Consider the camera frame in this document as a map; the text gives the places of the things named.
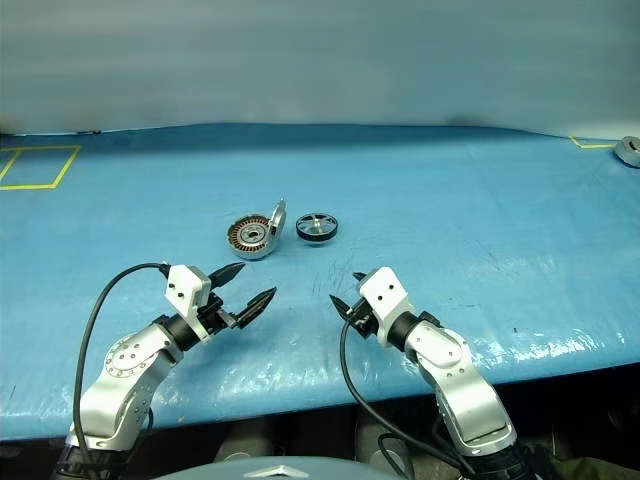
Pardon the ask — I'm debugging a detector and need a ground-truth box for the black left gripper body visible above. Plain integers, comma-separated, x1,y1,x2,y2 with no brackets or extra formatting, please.
197,293,240,338

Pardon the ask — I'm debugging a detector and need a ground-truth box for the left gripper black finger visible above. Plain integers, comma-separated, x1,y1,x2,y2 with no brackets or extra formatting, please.
207,262,248,291
232,286,278,330

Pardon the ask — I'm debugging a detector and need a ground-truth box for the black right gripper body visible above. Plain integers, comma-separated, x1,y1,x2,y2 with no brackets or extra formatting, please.
344,293,380,341

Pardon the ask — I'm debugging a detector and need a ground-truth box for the silver motor base with stator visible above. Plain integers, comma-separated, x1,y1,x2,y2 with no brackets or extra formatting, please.
225,213,282,262

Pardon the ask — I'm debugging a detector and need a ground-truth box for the black and silver motor rotor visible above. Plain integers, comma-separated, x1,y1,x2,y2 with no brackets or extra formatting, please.
295,211,340,244

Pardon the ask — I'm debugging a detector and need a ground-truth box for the silver round motor cover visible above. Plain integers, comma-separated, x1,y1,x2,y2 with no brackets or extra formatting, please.
267,198,289,244

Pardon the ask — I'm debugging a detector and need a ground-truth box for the grey round object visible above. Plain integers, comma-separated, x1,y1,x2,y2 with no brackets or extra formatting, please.
613,135,640,169

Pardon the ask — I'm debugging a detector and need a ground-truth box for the blue plastic table cover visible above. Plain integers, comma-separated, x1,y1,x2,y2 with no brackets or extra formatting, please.
0,122,640,444

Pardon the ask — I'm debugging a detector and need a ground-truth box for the dark rounded shape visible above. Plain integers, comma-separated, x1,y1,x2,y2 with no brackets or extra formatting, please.
352,414,416,471
214,419,281,466

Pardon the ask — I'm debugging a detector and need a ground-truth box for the grey robot torso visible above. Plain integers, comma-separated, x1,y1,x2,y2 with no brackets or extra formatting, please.
197,454,401,480

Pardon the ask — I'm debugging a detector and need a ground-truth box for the yellow tape marking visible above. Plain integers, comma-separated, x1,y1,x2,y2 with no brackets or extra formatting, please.
0,144,82,191

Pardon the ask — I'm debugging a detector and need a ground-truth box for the olive green cloth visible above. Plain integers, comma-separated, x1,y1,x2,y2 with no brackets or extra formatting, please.
549,457,640,480

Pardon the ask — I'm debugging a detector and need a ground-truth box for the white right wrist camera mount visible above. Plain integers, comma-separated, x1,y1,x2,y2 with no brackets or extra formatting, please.
357,266,416,349

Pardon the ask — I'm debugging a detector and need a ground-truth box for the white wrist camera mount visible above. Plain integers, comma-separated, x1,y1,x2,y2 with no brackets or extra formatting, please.
357,266,416,349
163,264,214,344

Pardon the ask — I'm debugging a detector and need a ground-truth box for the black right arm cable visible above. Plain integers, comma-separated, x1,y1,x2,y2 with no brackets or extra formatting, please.
339,312,481,480

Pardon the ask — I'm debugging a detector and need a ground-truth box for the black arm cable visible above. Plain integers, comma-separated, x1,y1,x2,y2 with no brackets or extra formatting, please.
339,312,481,480
72,262,174,480

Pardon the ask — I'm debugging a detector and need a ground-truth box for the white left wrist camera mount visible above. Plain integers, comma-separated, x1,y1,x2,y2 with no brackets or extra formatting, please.
163,264,214,344

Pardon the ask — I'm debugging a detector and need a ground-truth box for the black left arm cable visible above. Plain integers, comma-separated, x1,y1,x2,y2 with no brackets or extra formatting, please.
72,262,174,480

